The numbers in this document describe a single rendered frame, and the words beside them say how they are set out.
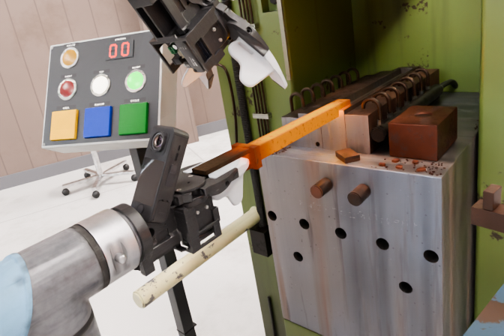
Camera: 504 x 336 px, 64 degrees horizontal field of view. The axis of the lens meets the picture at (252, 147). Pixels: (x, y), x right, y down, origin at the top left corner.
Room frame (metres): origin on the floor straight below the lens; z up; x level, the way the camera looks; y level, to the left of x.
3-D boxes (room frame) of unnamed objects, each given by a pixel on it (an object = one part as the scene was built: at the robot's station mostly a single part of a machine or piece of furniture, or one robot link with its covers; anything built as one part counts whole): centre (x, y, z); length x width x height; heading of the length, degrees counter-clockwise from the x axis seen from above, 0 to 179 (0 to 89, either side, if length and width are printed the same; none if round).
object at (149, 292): (0.95, 0.17, 0.62); 0.44 x 0.05 x 0.05; 137
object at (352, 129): (0.94, -0.29, 0.96); 0.42 x 0.20 x 0.09; 137
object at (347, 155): (0.71, -0.18, 0.92); 0.04 x 0.03 x 0.01; 9
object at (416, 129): (0.70, -0.32, 0.95); 0.12 x 0.09 x 0.07; 137
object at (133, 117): (0.95, 0.27, 1.01); 0.07 x 0.05 x 0.07; 72
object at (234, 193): (0.52, 0.03, 0.98); 0.09 x 0.03 x 0.06; 134
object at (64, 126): (1.01, 0.46, 1.01); 0.07 x 0.05 x 0.07; 72
